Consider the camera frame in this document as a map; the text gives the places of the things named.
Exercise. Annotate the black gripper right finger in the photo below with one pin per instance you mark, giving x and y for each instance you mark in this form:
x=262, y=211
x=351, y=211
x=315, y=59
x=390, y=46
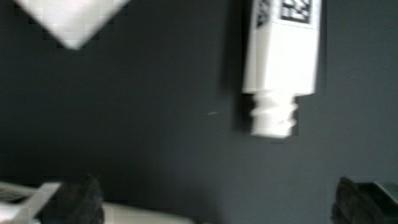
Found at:
x=365, y=203

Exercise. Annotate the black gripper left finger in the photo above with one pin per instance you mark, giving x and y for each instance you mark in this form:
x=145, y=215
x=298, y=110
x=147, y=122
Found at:
x=75, y=205

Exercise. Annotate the white desk tabletop panel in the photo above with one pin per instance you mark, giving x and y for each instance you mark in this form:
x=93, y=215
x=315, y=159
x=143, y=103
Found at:
x=72, y=18

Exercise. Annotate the white desk leg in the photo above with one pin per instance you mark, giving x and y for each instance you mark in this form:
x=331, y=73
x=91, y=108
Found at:
x=26, y=199
x=282, y=61

